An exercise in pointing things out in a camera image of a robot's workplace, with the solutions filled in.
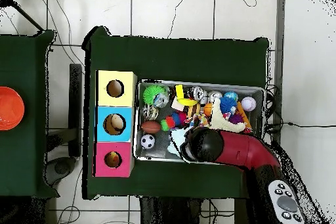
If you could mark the orange green spiky ball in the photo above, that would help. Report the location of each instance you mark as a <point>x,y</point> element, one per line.
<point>168,123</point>

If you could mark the brown toy football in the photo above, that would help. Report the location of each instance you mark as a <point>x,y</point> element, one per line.
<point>150,127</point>

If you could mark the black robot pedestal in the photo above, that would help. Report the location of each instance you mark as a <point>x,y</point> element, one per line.
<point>173,213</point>

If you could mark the yellow plastic block toy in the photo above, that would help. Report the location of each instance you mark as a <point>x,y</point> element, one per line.
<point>180,92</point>

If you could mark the yellow plush duck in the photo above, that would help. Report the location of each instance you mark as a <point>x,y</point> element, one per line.
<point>113,159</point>

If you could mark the orange plate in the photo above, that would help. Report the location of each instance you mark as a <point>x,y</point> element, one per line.
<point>9,108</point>

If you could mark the cream yellow waffle cloth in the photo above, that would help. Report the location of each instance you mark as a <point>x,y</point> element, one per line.
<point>223,121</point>

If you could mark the wooden box with three holes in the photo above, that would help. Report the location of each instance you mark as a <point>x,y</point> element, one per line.
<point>116,106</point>

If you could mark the small black white soccer ball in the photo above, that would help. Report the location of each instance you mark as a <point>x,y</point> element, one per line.
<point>147,141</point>

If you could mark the dark green table cloth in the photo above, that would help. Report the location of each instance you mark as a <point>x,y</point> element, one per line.
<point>26,50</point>
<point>178,56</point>

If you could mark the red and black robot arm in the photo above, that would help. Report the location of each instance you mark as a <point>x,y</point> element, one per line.
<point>247,150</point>

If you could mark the white baseball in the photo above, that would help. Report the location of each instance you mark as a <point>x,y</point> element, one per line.
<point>249,103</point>

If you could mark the blue fuzzy ball with eyes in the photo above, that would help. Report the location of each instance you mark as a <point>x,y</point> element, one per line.
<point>228,105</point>

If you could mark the mint green waffle cloth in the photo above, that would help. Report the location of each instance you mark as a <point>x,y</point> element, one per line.
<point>176,137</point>

